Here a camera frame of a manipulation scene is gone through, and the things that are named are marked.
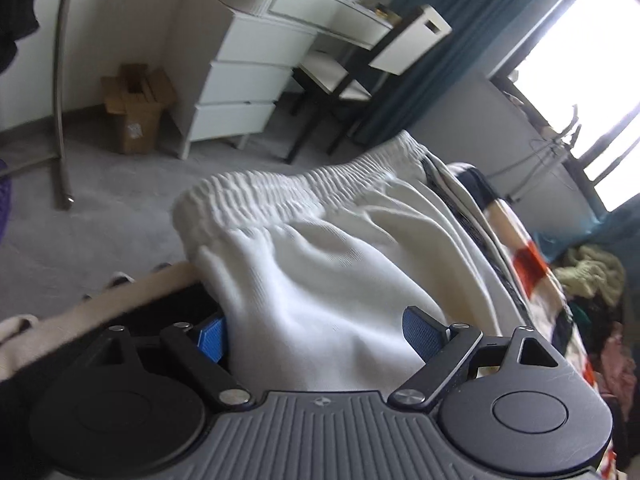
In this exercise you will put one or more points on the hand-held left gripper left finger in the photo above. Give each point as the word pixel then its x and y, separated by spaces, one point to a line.
pixel 212 338

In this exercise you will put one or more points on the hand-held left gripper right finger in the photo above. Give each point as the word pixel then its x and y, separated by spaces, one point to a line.
pixel 420 332

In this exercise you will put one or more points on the white elastic-waist pants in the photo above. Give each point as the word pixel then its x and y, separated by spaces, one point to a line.
pixel 320 280

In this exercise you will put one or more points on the pile of mixed clothes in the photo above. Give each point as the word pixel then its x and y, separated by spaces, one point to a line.
pixel 612 355

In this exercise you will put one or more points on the metal clothes rack pole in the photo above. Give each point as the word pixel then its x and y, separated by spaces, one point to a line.
pixel 60 110

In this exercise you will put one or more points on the dark hanging clothes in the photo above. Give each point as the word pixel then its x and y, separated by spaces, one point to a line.
pixel 15 5

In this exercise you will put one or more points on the printed blanket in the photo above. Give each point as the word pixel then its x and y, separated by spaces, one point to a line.
pixel 530 260

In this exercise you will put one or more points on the cream knit garment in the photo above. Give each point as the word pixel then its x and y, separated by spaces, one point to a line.
pixel 592 270

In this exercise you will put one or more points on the open cardboard box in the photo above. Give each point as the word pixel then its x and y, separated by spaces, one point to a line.
pixel 135 110

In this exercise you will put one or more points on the purple basket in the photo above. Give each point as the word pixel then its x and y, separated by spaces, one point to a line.
pixel 4 200

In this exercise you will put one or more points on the white dressing table with drawers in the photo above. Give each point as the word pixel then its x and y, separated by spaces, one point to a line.
pixel 250 75

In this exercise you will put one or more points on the window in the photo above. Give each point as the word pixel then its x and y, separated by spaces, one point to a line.
pixel 595 60

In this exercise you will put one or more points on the white chair with black frame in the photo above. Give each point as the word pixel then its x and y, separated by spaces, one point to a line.
pixel 395 45

